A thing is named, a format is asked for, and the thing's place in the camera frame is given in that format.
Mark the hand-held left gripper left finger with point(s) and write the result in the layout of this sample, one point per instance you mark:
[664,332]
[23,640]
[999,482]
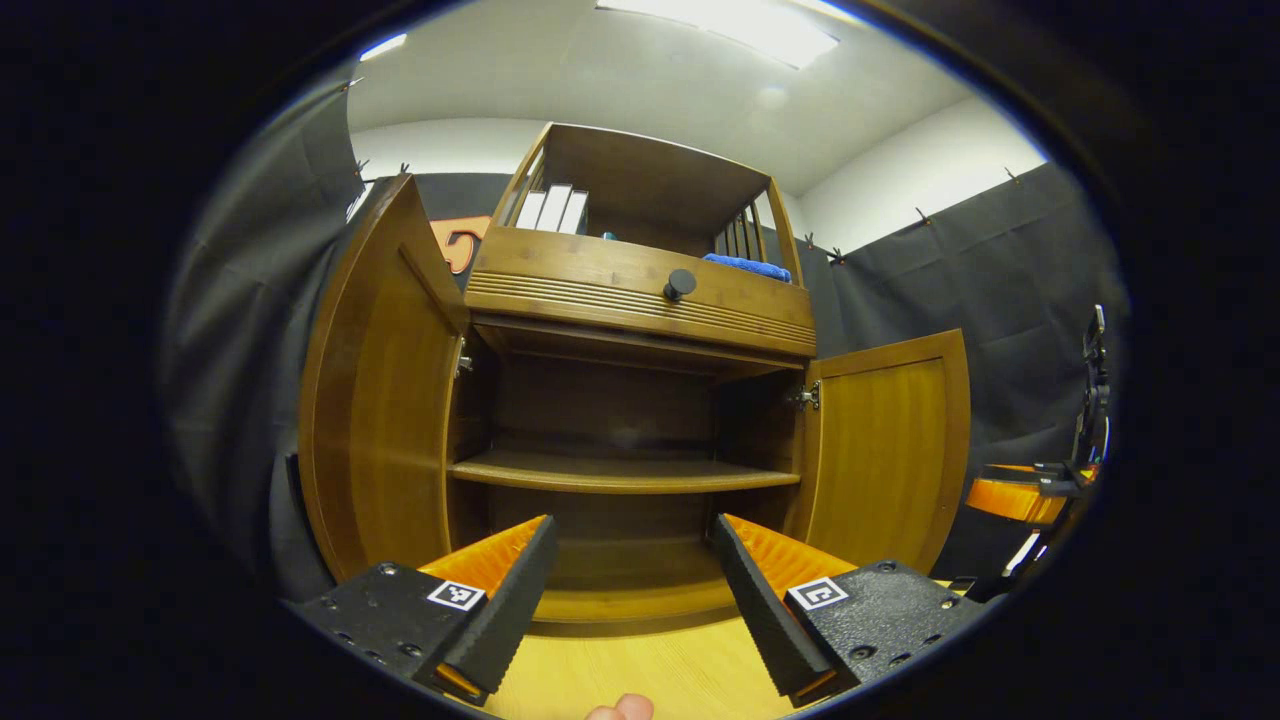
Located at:
[510,620]

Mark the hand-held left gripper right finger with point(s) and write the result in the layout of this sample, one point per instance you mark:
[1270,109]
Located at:
[765,620]

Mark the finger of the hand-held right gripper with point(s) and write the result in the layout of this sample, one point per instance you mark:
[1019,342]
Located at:
[1010,497]

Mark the wooden cabinet door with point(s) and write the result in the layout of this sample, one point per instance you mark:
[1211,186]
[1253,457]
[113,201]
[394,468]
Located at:
[380,400]
[885,460]

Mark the wooden double-door shoe cabinet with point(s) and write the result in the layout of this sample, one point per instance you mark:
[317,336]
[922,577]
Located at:
[640,180]

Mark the wooden inner cabinet shelf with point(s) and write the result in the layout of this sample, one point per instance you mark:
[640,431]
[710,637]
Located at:
[620,472]

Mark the metal door hinge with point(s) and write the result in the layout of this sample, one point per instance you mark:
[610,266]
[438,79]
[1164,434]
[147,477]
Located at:
[463,360]
[806,396]

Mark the wooden cabinet drawer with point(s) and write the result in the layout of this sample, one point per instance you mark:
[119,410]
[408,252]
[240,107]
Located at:
[570,275]

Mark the round black drawer knob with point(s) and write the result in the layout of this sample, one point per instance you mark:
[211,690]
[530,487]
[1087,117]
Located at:
[680,285]

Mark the blue towel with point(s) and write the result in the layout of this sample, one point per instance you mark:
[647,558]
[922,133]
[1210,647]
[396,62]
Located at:
[745,266]

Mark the white book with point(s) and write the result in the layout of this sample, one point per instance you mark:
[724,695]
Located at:
[529,210]
[573,213]
[553,208]

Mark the large ceiling light panel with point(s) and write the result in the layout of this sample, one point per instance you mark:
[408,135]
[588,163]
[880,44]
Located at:
[740,25]

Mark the small ceiling light panel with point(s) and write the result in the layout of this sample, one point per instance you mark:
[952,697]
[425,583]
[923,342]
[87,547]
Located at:
[383,46]

